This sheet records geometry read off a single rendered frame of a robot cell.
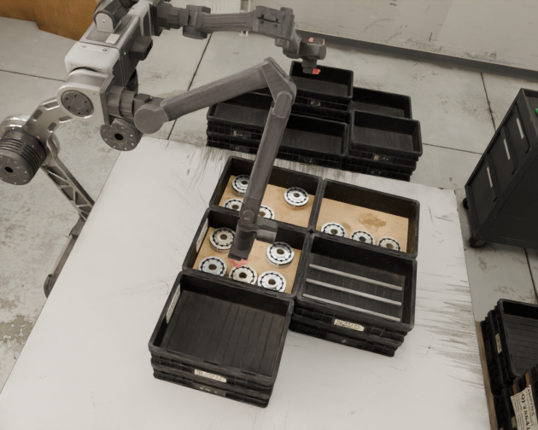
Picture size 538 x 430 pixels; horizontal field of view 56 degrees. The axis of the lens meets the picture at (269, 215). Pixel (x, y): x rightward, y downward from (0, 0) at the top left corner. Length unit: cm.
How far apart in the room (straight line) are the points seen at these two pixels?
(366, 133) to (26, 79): 254
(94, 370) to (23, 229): 150
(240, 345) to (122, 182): 99
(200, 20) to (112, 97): 51
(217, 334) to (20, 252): 162
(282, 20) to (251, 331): 100
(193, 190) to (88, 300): 67
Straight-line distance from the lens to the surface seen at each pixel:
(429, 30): 477
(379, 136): 309
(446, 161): 389
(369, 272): 196
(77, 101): 154
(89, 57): 158
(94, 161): 349
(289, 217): 205
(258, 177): 149
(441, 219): 244
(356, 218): 211
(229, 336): 173
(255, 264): 189
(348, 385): 187
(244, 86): 140
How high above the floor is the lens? 237
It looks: 49 degrees down
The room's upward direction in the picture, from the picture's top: 9 degrees clockwise
